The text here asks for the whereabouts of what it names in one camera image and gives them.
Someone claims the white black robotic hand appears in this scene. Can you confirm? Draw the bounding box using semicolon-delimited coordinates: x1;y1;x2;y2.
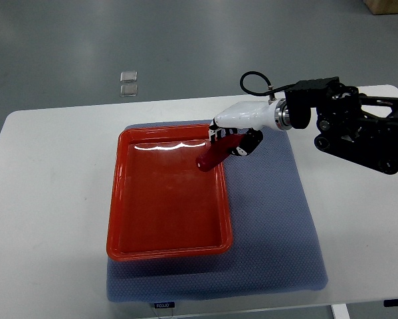
209;98;291;156

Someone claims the red pepper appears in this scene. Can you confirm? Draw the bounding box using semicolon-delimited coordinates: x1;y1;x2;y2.
196;134;245;172

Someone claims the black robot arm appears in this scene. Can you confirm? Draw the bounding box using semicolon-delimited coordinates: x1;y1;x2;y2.
283;77;398;175

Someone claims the red plastic tray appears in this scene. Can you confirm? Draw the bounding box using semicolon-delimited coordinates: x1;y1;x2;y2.
106;124;233;262

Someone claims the upper metal floor plate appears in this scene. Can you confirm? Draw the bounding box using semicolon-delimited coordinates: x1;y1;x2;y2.
120;70;138;83

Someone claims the blue-grey mesh mat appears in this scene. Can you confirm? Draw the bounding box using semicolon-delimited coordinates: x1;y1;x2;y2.
107;121;328;302

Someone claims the cardboard box corner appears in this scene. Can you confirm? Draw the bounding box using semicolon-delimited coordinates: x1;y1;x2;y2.
363;0;398;15

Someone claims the black mat label tag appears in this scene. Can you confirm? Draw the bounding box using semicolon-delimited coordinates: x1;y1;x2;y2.
153;302;175;309

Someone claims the white table leg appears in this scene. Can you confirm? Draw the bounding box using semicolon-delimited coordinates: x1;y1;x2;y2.
330;304;351;319

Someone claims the dark label under table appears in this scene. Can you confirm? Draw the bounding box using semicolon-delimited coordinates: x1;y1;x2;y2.
383;299;398;308

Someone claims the black cable loop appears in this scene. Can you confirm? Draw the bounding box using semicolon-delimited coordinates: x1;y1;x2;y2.
240;71;288;100

